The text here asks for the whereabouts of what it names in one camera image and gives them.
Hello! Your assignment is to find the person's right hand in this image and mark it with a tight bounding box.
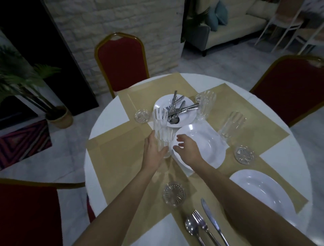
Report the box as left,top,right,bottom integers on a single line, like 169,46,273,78
172,134,204,168

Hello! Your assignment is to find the person's left hand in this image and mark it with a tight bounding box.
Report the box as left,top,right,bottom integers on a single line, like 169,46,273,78
143,130,169,172

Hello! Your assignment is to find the clear ribbed glass tumbler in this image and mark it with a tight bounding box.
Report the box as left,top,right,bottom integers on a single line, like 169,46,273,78
154,126,176,159
195,90,217,121
218,111,247,143
152,108,169,130

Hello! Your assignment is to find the person's left forearm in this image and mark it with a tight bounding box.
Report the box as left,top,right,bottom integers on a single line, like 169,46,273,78
73,162,164,246

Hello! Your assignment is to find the person's right forearm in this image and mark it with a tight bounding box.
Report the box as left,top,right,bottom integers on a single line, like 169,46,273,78
194,160,318,246

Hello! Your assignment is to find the white deep plate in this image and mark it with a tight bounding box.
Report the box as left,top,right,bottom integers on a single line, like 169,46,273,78
172,123,226,169
229,169,297,227

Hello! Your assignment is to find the pile of silver cutlery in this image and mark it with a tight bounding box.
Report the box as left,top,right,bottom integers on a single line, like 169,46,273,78
166,90,200,125

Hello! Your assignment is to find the clear cut glass coaster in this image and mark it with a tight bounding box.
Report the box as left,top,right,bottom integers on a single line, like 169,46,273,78
234,145,255,165
134,109,151,124
163,183,186,207

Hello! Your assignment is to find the beige placemat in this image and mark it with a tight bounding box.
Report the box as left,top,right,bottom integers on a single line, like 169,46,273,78
200,84,291,156
86,124,178,201
117,73,201,130
121,152,308,246

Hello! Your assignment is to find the silver table knife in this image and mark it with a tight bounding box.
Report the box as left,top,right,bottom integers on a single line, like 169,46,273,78
200,198,230,246

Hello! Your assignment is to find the silver spoon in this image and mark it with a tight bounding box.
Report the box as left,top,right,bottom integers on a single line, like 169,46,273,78
184,216,206,246

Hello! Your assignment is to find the silver fork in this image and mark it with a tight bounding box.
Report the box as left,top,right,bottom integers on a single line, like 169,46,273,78
192,210,221,246

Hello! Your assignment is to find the red gold-framed banquet chair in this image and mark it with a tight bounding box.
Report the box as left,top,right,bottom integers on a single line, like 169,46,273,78
0,178,97,246
249,55,324,128
94,32,150,99

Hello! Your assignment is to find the woven basket plant pot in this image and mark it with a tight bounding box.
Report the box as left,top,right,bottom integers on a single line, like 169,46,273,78
45,106,74,130

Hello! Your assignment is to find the blue cushion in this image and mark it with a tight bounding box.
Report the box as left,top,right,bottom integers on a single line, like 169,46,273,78
205,6,219,31
215,1,229,26

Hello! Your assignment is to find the cream sofa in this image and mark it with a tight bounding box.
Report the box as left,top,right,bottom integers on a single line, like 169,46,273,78
202,0,282,57

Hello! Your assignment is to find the colourful patterned rug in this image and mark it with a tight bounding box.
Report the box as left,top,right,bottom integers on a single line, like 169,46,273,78
0,119,53,171

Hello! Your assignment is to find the green palm plant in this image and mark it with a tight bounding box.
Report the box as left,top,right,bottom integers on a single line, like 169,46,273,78
0,45,62,119

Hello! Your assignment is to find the cream cushion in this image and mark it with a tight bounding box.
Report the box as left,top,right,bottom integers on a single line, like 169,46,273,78
246,0,279,19

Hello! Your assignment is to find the white-legged wooden chair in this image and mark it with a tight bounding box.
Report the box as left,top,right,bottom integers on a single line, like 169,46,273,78
254,0,304,47
287,5,324,55

